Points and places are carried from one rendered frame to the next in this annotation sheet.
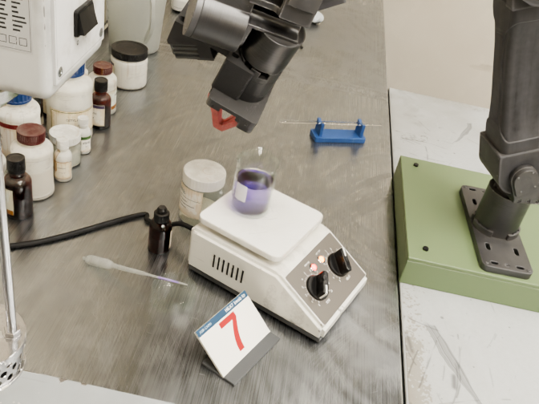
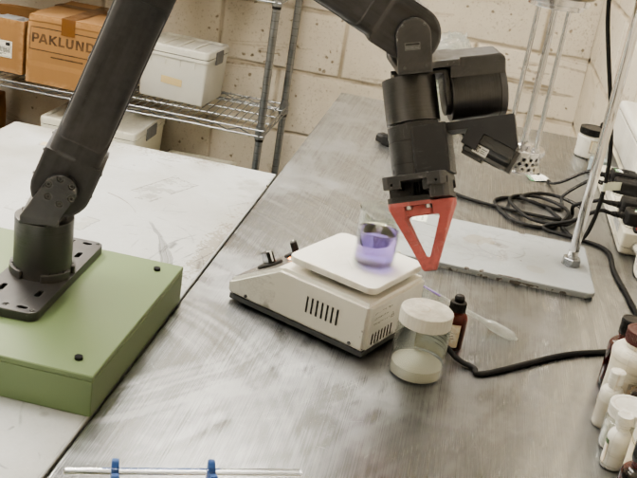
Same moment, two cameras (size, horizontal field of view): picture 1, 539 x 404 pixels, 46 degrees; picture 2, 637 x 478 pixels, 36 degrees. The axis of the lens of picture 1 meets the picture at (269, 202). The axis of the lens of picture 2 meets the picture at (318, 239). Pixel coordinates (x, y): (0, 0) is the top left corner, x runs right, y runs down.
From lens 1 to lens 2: 1.70 m
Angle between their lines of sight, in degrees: 123
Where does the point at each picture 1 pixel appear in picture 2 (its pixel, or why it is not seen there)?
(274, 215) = (345, 257)
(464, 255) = (109, 262)
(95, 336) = (473, 295)
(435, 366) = (184, 253)
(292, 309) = not seen: hidden behind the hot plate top
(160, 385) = not seen: hidden behind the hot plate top
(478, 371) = (144, 247)
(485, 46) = not seen: outside the picture
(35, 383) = (498, 270)
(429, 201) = (103, 311)
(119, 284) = (472, 321)
